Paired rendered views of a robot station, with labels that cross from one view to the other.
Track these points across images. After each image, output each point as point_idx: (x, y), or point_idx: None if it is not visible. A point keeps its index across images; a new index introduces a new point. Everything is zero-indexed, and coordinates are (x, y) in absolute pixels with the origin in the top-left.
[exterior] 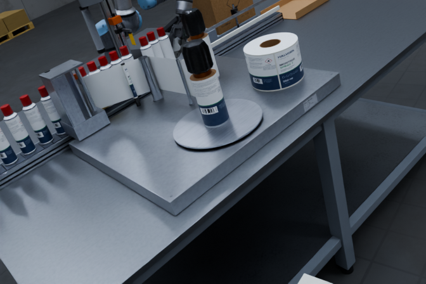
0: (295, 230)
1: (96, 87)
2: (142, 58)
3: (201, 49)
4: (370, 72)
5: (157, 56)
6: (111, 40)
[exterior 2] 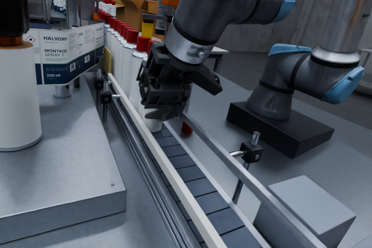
0: None
1: (94, 41)
2: (52, 26)
3: None
4: None
5: None
6: (264, 70)
